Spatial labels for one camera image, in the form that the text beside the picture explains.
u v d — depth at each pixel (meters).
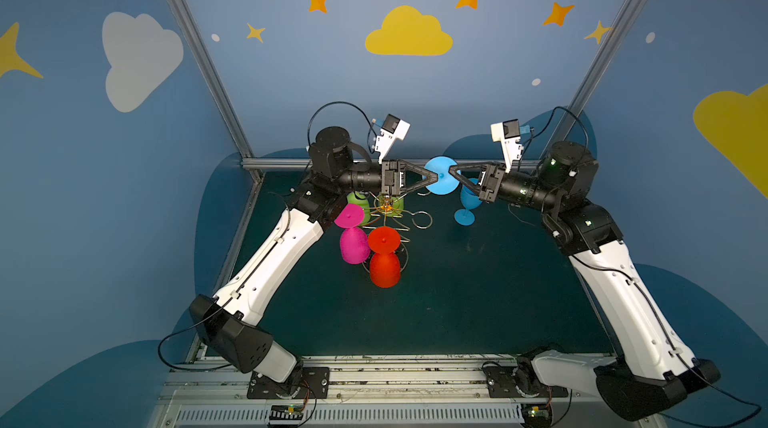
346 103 0.47
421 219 0.72
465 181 0.57
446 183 0.57
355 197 0.86
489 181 0.50
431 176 0.53
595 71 0.89
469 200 0.98
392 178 0.51
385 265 0.73
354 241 0.76
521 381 0.68
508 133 0.51
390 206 0.75
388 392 0.73
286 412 0.73
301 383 0.73
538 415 0.73
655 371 0.37
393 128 0.53
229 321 0.39
